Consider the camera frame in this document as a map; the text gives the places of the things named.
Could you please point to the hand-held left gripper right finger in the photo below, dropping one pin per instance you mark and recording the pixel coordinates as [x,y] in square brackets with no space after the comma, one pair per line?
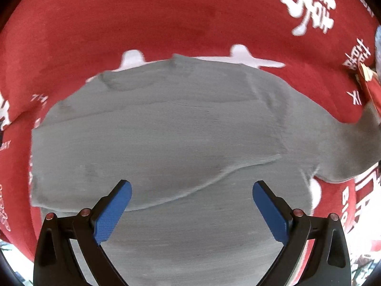
[269,211]

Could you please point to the grey-blue cloth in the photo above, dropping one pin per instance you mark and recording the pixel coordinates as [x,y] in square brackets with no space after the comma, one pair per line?
[377,46]

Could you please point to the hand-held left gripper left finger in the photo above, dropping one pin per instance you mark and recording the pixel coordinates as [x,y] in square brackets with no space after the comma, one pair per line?
[114,211]

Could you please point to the grey knit sweater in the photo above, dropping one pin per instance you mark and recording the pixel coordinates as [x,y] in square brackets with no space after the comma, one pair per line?
[184,131]

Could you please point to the red paper packet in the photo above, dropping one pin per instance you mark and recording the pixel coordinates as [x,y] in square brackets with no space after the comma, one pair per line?
[369,85]

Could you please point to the red printed blanket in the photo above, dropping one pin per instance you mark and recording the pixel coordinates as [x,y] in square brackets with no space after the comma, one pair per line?
[166,20]

